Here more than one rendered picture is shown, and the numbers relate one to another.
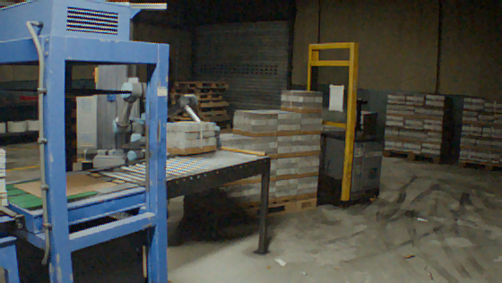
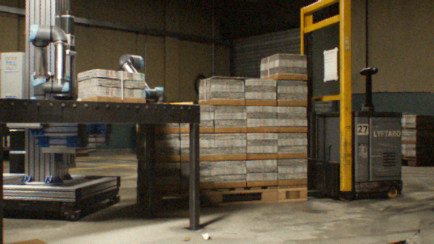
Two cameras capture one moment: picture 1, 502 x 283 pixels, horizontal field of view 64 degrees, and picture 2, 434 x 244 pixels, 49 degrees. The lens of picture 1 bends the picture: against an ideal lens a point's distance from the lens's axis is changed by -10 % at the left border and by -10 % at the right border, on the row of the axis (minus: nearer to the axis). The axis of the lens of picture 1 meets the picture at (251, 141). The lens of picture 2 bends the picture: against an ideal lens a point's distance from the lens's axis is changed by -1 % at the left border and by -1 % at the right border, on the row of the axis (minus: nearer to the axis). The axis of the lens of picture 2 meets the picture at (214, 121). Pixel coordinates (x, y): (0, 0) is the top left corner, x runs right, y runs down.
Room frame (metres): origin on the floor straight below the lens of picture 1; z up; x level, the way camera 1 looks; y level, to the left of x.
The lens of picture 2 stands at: (0.41, -1.04, 0.67)
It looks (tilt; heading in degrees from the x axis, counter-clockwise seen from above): 0 degrees down; 15
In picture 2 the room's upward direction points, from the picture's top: straight up
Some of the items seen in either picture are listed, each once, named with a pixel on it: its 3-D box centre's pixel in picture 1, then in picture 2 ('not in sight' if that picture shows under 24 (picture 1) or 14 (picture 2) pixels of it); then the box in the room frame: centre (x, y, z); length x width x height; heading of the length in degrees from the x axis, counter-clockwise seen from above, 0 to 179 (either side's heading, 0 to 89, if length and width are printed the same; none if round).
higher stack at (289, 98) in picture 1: (298, 149); (283, 127); (4.83, -0.53, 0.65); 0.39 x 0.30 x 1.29; 34
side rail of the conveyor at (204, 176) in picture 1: (215, 176); (106, 112); (2.87, 0.23, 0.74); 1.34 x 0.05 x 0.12; 146
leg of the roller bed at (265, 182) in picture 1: (263, 212); (194, 175); (3.40, -0.13, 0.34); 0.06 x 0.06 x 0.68; 56
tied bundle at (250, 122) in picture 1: (255, 123); (220, 93); (4.50, -0.03, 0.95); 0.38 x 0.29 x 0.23; 35
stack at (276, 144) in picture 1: (242, 175); (207, 154); (4.42, 0.07, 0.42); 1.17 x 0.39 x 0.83; 124
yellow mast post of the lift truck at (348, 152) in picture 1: (350, 122); (344, 90); (4.79, -1.08, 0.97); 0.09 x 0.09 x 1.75; 34
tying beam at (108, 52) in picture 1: (60, 54); not in sight; (2.16, 1.00, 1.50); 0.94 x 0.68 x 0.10; 56
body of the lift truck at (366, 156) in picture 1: (348, 165); (357, 152); (5.27, -1.20, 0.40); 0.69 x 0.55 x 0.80; 34
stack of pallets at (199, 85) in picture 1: (199, 107); not in sight; (11.15, 1.33, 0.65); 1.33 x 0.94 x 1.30; 150
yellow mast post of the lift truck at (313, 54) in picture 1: (310, 116); (306, 94); (5.34, -0.71, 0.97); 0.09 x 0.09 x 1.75; 34
